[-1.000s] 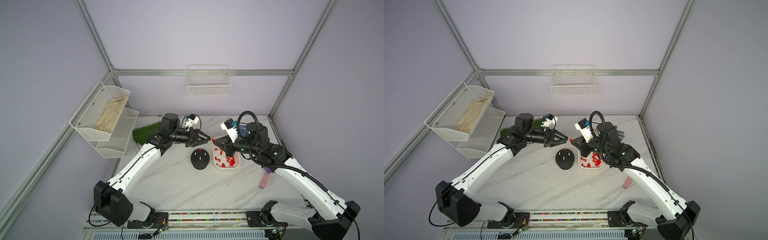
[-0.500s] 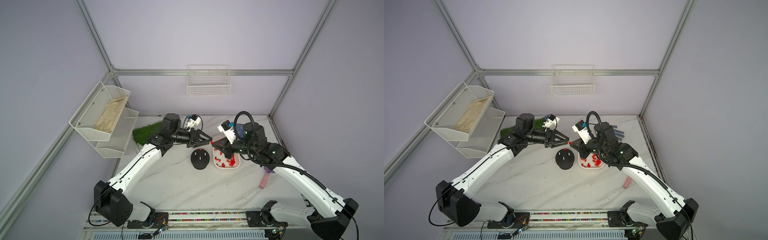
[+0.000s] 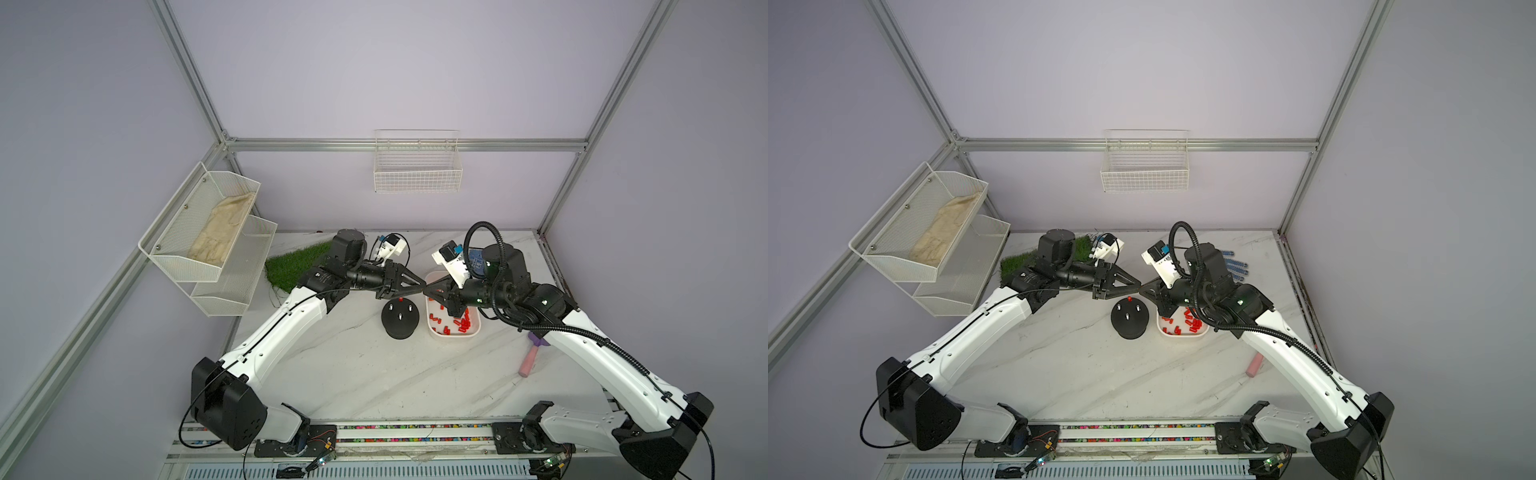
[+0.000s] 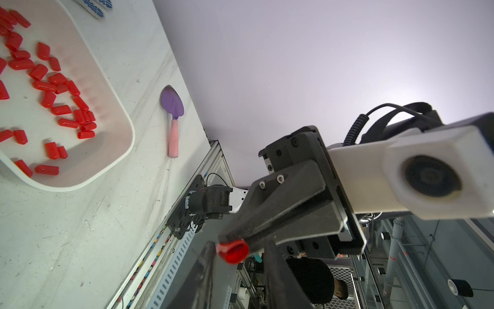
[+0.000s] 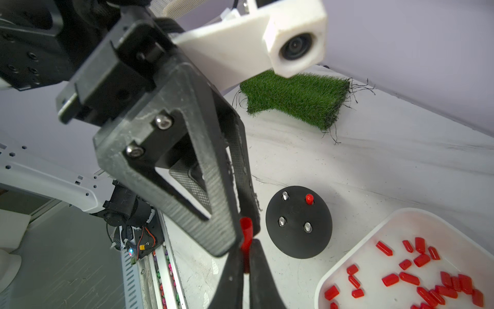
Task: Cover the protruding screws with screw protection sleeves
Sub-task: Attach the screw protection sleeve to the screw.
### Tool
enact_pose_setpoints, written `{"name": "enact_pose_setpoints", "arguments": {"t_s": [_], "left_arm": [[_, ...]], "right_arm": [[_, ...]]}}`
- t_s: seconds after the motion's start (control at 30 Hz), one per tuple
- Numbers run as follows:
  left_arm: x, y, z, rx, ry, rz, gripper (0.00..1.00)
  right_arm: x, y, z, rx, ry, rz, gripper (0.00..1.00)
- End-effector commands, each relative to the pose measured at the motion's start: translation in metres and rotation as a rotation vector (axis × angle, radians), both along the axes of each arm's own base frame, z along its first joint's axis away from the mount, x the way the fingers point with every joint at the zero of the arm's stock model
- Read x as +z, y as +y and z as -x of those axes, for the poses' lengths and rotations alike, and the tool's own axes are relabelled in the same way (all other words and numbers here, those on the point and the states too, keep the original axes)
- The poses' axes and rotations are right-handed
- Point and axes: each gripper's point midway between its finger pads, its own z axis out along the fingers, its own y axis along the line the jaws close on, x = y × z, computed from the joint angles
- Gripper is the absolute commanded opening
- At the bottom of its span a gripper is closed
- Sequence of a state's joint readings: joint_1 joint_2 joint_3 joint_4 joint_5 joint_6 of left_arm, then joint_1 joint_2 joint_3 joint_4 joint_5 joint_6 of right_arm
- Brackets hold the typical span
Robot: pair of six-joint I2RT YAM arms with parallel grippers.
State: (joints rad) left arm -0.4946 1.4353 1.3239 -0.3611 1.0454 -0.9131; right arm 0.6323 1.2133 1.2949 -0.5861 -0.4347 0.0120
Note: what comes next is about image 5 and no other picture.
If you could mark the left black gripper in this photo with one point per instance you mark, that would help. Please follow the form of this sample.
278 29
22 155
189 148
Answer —
175 120

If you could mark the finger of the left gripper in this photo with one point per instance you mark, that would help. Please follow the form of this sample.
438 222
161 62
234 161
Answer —
233 130

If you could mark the aluminium mounting rail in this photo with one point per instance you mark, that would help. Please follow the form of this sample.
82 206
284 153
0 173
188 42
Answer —
153 281

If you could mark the white plastic tray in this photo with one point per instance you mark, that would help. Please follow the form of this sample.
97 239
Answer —
413 259

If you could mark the black round screw base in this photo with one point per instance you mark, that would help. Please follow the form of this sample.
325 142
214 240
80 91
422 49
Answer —
298 230

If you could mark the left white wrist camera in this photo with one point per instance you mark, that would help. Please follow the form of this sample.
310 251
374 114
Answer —
284 36

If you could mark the red screw sleeve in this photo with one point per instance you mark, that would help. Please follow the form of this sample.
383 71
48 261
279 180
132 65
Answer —
247 229
310 200

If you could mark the green artificial grass mat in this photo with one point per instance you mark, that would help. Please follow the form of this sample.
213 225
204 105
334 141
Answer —
308 97

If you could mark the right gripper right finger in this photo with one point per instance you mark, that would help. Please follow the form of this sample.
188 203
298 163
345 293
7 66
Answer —
263 290

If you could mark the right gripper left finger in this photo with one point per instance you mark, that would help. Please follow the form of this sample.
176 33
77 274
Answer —
229 292

